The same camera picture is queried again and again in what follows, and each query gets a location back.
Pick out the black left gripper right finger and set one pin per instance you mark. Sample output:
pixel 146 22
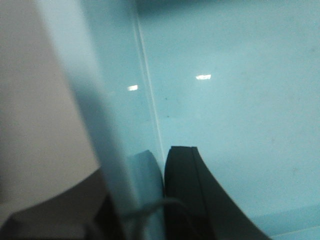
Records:
pixel 204 211

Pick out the light blue plastic box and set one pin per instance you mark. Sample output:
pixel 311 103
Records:
pixel 238 79

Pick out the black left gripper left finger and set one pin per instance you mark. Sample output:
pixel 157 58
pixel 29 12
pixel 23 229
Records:
pixel 83 212

